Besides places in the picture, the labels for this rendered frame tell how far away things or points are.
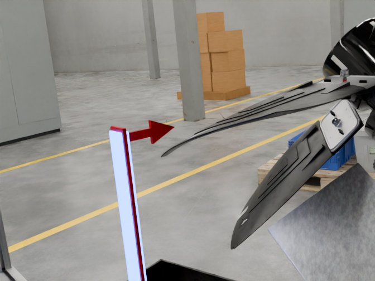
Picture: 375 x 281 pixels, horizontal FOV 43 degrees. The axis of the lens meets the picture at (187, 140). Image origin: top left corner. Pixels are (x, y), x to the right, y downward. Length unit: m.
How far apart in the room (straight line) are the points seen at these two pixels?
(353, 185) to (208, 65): 8.51
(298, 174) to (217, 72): 8.25
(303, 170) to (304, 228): 0.15
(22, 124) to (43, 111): 0.38
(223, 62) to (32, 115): 3.63
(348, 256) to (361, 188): 0.09
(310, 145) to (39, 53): 6.62
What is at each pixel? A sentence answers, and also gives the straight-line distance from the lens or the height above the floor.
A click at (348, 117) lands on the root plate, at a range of 0.77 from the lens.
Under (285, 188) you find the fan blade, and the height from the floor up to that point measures 1.02.
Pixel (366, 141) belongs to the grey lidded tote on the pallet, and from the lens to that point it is 3.70.
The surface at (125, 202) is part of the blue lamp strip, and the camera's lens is 0.47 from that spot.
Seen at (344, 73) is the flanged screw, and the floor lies 1.20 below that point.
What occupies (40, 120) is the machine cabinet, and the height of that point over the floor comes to 0.24.
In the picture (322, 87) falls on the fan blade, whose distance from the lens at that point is 0.64.
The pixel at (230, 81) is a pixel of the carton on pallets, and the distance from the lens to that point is 8.93.
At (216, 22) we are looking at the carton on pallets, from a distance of 9.31.
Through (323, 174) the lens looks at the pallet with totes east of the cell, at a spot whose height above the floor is 0.15.
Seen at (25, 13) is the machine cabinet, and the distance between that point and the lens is 7.23.
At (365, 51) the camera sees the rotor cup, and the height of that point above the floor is 1.22.
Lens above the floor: 1.27
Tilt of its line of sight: 13 degrees down
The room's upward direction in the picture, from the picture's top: 5 degrees counter-clockwise
